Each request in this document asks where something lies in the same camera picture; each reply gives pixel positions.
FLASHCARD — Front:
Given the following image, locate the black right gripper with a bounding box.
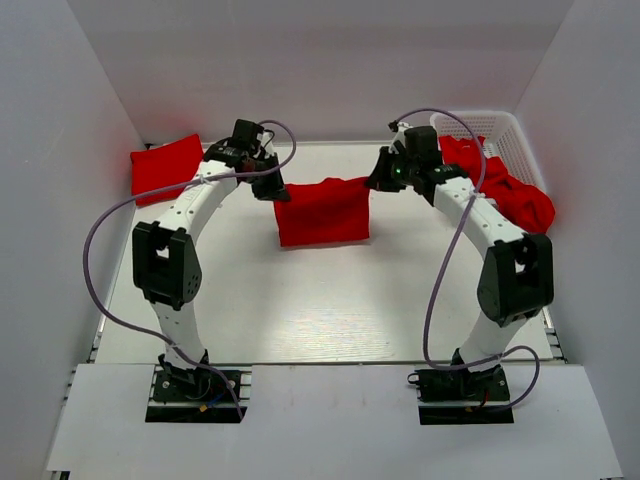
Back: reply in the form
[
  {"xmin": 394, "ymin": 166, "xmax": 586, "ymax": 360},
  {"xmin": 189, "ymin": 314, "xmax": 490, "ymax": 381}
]
[{"xmin": 366, "ymin": 146, "xmax": 419, "ymax": 192}]

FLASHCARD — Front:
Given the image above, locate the red t shirt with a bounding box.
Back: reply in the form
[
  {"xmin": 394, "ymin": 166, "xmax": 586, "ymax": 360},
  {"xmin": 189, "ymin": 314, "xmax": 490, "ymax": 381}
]
[
  {"xmin": 274, "ymin": 177, "xmax": 370, "ymax": 248},
  {"xmin": 130, "ymin": 134, "xmax": 203, "ymax": 195},
  {"xmin": 439, "ymin": 136, "xmax": 556, "ymax": 233}
]

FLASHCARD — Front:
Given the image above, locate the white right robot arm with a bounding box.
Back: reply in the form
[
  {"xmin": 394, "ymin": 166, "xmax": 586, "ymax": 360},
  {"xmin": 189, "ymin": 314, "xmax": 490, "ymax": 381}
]
[{"xmin": 365, "ymin": 121, "xmax": 554, "ymax": 399}]

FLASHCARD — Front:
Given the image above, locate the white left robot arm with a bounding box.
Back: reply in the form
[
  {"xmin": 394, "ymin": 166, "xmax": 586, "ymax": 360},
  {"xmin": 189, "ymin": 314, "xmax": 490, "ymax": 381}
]
[{"xmin": 132, "ymin": 119, "xmax": 291, "ymax": 399}]

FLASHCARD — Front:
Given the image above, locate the white plastic laundry basket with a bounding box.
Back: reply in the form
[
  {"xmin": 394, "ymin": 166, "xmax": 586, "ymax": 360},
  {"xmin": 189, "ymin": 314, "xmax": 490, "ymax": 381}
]
[{"xmin": 430, "ymin": 111, "xmax": 546, "ymax": 209}]

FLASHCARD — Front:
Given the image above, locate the red t shirt in basket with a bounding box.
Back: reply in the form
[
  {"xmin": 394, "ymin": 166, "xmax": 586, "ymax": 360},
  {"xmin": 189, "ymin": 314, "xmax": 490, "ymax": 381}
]
[{"xmin": 439, "ymin": 136, "xmax": 556, "ymax": 233}]

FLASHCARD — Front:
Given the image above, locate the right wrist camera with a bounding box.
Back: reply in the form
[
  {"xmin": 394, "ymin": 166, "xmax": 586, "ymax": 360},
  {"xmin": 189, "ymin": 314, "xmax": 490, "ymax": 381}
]
[{"xmin": 388, "ymin": 120, "xmax": 412, "ymax": 154}]

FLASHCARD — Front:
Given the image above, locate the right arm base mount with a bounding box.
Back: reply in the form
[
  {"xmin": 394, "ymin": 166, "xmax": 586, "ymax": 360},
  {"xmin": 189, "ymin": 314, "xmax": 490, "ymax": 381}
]
[{"xmin": 407, "ymin": 366, "xmax": 514, "ymax": 426}]

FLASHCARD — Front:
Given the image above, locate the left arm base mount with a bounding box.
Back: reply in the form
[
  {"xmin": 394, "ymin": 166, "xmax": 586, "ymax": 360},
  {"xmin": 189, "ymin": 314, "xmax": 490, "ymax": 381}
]
[{"xmin": 145, "ymin": 366, "xmax": 241, "ymax": 424}]

